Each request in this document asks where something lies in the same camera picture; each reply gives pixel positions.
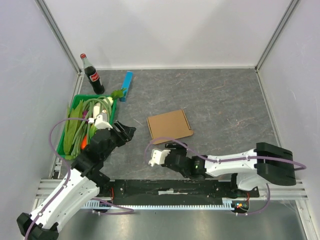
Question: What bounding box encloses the white radish with leaves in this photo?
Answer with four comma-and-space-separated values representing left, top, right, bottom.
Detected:
102, 88, 127, 106

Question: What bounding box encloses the purple eggplant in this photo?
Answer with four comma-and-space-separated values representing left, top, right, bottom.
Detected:
82, 110, 88, 118

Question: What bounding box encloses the green plastic tray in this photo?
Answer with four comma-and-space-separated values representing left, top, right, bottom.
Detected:
55, 94, 118, 161

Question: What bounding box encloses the purple cable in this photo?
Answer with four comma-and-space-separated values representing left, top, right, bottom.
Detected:
24, 117, 136, 240
144, 136, 307, 216

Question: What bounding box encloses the white green bok choy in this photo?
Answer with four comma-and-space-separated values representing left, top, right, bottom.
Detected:
92, 103, 107, 119

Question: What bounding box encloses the orange carrot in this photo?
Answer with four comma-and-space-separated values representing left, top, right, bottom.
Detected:
80, 134, 88, 150

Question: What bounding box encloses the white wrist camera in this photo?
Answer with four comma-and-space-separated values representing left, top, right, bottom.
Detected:
88, 112, 113, 130
148, 148, 171, 167

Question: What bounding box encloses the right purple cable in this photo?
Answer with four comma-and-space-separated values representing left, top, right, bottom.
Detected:
144, 136, 307, 216

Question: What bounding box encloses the green long beans bundle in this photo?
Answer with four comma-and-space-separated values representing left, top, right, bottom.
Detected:
64, 96, 113, 161

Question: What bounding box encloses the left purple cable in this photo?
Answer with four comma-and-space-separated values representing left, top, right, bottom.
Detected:
24, 117, 136, 240

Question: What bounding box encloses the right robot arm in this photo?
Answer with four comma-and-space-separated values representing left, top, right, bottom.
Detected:
160, 142, 296, 197

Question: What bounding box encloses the blue rectangular block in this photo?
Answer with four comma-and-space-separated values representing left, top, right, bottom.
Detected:
119, 71, 134, 102

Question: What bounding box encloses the brown cardboard box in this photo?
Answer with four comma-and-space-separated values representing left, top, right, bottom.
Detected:
147, 109, 194, 145

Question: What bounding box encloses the green leafy vegetable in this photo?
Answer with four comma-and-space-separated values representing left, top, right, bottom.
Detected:
63, 100, 83, 155

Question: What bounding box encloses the cola glass bottle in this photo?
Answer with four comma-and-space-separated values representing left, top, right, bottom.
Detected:
80, 53, 105, 95

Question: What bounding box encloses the blue slotted cable duct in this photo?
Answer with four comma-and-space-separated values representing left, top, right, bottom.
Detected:
81, 200, 235, 211

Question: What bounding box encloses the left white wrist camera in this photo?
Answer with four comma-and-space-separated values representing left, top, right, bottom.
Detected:
88, 112, 113, 130

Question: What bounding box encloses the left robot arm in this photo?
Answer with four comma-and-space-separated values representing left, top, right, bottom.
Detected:
17, 121, 137, 240

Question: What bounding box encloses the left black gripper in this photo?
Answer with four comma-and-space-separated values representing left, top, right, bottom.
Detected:
101, 119, 136, 160

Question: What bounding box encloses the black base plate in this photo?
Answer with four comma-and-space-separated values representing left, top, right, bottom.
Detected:
98, 179, 260, 205

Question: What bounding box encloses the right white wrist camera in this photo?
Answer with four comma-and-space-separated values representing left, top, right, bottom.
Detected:
148, 148, 171, 167

